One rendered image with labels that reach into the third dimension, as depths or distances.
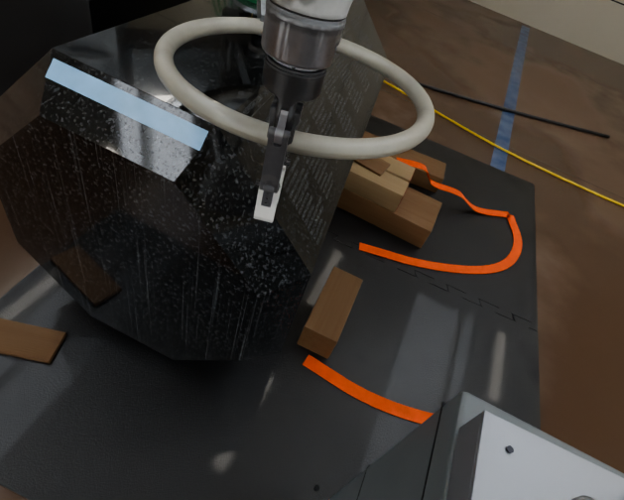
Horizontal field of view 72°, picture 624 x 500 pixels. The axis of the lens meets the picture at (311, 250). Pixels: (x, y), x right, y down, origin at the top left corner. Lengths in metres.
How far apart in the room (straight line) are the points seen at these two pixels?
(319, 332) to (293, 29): 1.07
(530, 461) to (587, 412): 1.42
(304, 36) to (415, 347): 1.34
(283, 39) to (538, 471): 0.55
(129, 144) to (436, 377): 1.26
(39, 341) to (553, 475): 1.33
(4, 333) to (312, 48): 1.29
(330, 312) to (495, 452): 0.98
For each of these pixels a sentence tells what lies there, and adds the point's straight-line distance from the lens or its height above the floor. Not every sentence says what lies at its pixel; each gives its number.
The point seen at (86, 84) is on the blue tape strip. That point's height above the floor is 0.84.
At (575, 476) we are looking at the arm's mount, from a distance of 0.62.
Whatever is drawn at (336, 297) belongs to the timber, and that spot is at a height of 0.14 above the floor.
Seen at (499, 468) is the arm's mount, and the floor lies 0.86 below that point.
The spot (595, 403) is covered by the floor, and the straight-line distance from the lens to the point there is 2.06.
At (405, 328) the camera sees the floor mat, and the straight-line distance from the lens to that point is 1.70.
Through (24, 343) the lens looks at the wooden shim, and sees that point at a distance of 1.53.
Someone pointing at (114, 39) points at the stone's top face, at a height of 0.87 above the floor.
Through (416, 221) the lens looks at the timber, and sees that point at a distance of 1.95.
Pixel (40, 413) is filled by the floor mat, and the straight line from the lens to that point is 1.44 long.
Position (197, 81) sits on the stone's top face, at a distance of 0.92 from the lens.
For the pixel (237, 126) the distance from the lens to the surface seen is 0.60.
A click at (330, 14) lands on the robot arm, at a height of 1.15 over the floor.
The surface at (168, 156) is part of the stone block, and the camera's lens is 0.82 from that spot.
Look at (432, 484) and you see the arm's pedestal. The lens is 0.64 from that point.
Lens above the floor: 1.31
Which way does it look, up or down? 47 degrees down
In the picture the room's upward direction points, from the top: 20 degrees clockwise
